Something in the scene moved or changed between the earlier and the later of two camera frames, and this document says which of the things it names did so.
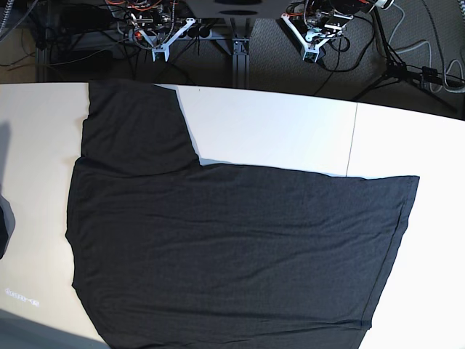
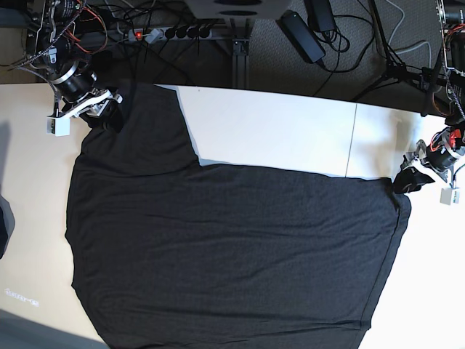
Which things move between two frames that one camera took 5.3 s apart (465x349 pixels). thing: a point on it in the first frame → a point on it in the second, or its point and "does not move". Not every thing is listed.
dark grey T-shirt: [171, 253] does not move
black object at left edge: [7, 223] does not move
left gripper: [329, 30] → [445, 148]
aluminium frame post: [240, 50] does not move
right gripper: [148, 35] → [78, 95]
